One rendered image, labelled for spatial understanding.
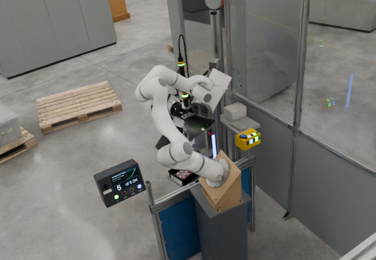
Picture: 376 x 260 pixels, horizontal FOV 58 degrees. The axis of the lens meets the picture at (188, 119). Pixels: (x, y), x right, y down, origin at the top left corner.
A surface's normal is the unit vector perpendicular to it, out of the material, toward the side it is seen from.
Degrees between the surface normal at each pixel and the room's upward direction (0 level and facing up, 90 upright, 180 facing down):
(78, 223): 0
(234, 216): 90
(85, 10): 90
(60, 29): 90
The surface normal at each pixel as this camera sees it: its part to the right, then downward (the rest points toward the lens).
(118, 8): 0.65, 0.33
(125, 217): -0.11, -0.85
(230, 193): 0.39, 0.44
